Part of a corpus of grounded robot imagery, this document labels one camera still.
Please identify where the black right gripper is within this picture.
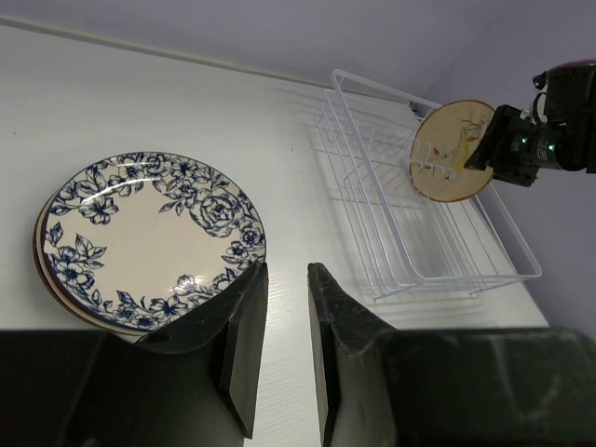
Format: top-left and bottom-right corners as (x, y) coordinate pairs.
(465, 61), (595, 186)

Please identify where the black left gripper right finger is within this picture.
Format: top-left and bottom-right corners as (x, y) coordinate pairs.
(307, 263), (595, 446)

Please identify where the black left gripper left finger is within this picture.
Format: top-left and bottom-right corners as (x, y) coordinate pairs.
(1, 263), (268, 446)

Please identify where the yellow brown plate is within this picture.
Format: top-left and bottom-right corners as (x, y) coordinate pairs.
(409, 100), (495, 203)

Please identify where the blue white patterned plate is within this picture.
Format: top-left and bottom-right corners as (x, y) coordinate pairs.
(40, 152), (266, 334)

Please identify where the red and teal plate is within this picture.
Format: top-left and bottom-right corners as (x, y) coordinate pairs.
(32, 199), (144, 338)

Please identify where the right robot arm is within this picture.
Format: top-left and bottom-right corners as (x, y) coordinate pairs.
(465, 61), (595, 187)

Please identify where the white wire dish rack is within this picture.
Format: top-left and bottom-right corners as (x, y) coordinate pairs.
(315, 69), (542, 300)

